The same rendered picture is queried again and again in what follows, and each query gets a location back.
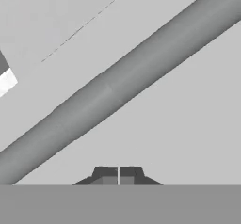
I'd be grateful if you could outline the grey cylindrical bar handle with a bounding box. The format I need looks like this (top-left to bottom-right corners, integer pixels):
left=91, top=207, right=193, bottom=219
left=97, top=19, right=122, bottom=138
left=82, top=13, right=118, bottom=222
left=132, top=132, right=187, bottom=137
left=0, top=0, right=241, bottom=186

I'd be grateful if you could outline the light grey cabinet door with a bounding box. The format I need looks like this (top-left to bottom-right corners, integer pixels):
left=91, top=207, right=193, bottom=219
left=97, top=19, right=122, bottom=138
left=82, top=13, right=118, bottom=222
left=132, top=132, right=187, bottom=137
left=0, top=0, right=241, bottom=186

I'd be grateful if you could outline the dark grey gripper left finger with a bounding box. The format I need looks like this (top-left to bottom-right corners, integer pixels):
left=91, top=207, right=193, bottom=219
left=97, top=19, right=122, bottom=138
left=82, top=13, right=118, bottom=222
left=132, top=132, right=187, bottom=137
left=72, top=166, right=119, bottom=186

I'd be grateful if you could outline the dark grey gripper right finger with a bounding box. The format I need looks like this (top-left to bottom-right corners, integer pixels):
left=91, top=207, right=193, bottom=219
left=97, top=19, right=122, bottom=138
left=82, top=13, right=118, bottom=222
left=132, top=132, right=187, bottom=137
left=119, top=166, right=164, bottom=186

